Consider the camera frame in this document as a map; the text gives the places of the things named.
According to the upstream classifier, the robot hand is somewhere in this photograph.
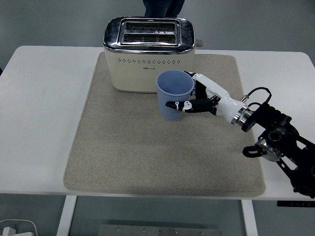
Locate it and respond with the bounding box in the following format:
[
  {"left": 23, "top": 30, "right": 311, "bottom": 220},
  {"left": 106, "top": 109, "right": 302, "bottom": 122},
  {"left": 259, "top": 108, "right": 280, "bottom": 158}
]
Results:
[{"left": 165, "top": 71, "right": 248, "bottom": 123}]

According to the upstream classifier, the blue ribbed cup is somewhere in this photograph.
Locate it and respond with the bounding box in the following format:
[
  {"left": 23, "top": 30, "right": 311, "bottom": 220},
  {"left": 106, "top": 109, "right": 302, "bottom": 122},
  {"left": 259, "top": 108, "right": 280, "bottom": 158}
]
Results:
[{"left": 156, "top": 69, "right": 194, "bottom": 121}]

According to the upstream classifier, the beige felt mat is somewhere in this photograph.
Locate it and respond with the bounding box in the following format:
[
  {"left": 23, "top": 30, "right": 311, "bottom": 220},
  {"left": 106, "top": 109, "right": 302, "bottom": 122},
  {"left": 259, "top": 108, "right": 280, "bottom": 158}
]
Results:
[{"left": 63, "top": 53, "right": 266, "bottom": 197}]

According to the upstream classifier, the cream and chrome toaster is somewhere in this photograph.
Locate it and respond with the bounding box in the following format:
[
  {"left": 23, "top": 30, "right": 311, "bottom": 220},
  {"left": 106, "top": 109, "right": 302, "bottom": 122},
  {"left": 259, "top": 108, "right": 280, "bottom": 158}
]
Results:
[{"left": 102, "top": 16, "right": 205, "bottom": 94}]

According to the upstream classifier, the person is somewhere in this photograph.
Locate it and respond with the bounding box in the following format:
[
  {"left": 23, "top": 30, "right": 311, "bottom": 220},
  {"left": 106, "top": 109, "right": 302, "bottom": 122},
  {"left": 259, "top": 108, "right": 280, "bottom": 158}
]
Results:
[{"left": 142, "top": 0, "right": 186, "bottom": 19}]

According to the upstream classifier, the white table leg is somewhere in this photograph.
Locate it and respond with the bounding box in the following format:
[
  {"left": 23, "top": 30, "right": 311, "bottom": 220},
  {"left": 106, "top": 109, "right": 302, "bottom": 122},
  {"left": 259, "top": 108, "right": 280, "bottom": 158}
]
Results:
[
  {"left": 240, "top": 199, "right": 259, "bottom": 236},
  {"left": 56, "top": 196, "right": 77, "bottom": 236}
]

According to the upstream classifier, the black table control panel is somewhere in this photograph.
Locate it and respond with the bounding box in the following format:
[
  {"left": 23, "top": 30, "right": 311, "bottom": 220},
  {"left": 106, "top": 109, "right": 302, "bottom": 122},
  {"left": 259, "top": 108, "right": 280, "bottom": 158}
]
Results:
[{"left": 277, "top": 200, "right": 315, "bottom": 207}]

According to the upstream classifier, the grey metal plate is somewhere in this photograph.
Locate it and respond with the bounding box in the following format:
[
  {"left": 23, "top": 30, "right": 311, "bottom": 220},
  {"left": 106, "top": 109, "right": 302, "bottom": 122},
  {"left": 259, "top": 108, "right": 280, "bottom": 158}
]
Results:
[{"left": 98, "top": 224, "right": 223, "bottom": 236}]

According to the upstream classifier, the white power adapter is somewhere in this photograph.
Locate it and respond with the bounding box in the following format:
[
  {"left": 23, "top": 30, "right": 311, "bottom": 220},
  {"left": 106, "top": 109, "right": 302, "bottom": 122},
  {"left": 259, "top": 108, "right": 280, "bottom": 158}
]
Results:
[{"left": 1, "top": 226, "right": 17, "bottom": 236}]

